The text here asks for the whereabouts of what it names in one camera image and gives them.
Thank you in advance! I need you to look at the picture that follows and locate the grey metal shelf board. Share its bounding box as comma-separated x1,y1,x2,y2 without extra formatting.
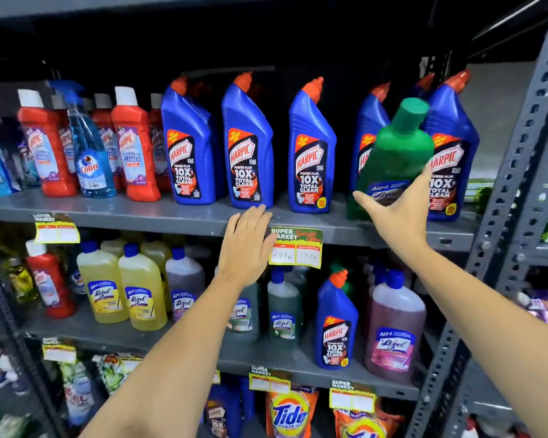
0,0,311,21
0,189,481,252
22,310,422,402

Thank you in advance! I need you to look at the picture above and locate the yellow dish liquid bottle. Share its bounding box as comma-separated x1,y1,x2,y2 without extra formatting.
0,255,38,304

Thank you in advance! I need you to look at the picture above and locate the person's right forearm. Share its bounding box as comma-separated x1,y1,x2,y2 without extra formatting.
388,242,548,438

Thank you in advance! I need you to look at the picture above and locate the blue glass cleaner spray bottle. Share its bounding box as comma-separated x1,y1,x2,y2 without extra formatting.
49,80,118,199

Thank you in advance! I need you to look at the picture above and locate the person's left hand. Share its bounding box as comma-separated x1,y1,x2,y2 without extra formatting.
216,204,278,289

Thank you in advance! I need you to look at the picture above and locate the row of blue toilet cleaner bottles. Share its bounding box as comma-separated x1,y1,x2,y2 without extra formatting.
161,70,480,223

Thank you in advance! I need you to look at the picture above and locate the person's right hand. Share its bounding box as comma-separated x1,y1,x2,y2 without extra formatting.
353,164,434,253

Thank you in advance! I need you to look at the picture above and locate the purple floor cleaner bottle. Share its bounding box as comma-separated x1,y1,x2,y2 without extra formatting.
165,246,206,322

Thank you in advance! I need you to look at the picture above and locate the orange detergent pouch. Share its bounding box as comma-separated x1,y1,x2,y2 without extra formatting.
333,407,405,438
265,387,320,438

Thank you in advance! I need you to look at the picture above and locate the white and green pouch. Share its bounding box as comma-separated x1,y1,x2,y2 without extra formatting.
93,353,143,396
59,360,97,427

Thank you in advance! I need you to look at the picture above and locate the pink floor cleaner bottle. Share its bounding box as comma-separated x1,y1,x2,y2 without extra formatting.
365,270,427,384
367,263,390,317

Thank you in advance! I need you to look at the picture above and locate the person's left forearm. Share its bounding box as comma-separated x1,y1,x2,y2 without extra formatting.
79,273,256,438

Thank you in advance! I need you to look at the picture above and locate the green and yellow price tag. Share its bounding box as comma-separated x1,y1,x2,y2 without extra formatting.
268,227,324,270

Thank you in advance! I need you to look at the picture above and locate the red bathroom cleaner bottle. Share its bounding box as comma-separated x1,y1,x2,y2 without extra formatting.
50,93,77,175
17,89,79,198
148,93,172,193
26,240,76,319
111,86,161,203

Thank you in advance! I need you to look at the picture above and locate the yellow floor cleaner bottle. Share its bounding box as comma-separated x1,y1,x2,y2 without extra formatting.
100,236,128,259
139,241,173,313
76,242,130,325
118,243,169,332

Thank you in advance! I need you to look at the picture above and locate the blue red-capped cleaner bottle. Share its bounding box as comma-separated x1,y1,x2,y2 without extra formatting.
205,383,244,438
314,269,360,371

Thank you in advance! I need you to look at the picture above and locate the dark green floor cleaner bottle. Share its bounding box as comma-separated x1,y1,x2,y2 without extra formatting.
268,267,302,348
215,268,261,343

